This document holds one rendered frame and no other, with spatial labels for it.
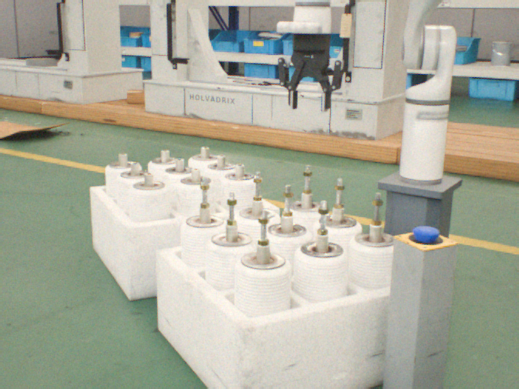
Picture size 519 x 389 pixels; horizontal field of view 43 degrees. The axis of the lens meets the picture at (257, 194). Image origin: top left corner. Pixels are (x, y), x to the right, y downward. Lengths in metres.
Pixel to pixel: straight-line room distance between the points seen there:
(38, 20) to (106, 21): 4.31
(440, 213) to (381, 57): 1.76
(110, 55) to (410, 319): 3.58
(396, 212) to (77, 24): 3.15
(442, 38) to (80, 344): 0.96
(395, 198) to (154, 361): 0.61
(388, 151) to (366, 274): 1.85
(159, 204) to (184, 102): 2.17
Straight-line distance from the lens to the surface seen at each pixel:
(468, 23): 9.53
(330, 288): 1.14
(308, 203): 1.39
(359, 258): 1.20
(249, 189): 1.62
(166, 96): 3.76
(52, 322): 1.51
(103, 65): 4.37
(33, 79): 4.58
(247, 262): 1.08
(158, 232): 1.53
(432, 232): 1.04
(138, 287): 1.56
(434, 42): 1.40
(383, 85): 3.14
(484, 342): 1.47
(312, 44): 1.31
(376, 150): 3.03
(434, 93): 1.41
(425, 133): 1.42
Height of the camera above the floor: 0.65
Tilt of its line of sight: 16 degrees down
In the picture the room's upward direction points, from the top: 1 degrees clockwise
